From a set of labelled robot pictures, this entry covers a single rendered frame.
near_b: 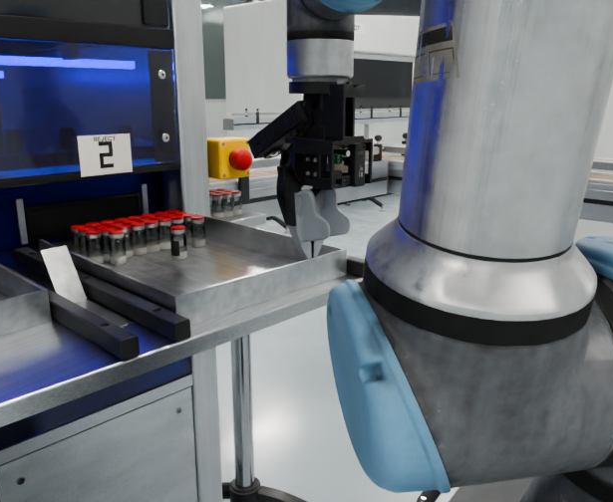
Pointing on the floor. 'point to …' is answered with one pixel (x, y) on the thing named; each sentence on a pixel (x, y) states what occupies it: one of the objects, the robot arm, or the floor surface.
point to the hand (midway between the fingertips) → (306, 249)
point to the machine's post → (200, 370)
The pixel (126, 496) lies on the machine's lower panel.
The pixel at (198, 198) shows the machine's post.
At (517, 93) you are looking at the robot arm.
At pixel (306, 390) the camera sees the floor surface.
